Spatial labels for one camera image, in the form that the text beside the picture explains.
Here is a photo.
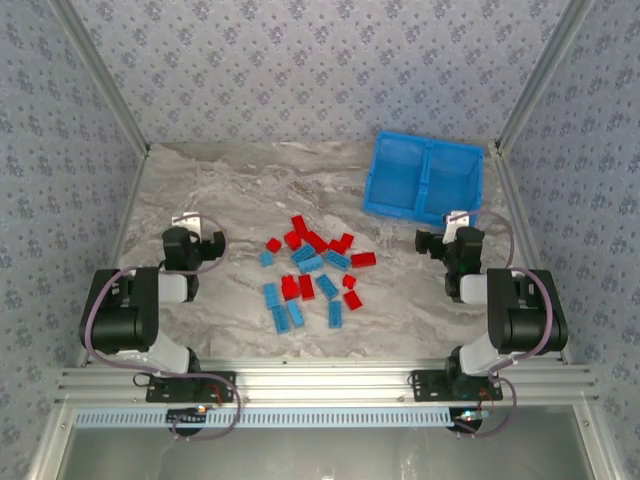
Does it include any aluminium frame rail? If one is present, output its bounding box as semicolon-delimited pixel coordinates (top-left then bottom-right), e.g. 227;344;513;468
53;357;600;407

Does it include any aluminium frame post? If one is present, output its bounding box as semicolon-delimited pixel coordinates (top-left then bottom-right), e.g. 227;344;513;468
48;0;152;157
492;0;599;157

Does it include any aluminium frame leg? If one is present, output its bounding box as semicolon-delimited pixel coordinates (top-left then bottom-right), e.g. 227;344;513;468
572;404;619;480
24;405;76;480

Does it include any aluminium side rail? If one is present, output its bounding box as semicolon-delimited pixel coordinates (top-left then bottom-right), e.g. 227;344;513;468
492;143;572;362
74;147;151;369

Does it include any slotted pale cable duct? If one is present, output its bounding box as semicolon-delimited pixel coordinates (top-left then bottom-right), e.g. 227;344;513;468
73;406;464;430

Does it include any blue two-compartment plastic bin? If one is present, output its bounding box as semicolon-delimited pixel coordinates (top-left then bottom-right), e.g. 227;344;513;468
360;130;485;227

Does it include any small board with light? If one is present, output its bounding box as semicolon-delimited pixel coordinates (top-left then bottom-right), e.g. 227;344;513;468
448;407;490;435
166;405;209;427

